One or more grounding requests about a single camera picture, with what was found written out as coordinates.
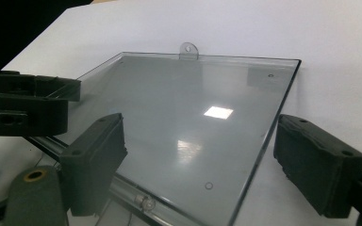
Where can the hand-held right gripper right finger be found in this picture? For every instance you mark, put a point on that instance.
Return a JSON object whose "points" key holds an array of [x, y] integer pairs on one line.
{"points": [[319, 166]]}

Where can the clear plastic compartment box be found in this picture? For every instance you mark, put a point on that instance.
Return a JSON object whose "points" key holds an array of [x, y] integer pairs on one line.
{"points": [[169, 94]]}

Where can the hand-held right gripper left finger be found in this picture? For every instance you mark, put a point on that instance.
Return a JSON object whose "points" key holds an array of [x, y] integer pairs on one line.
{"points": [[94, 163]]}

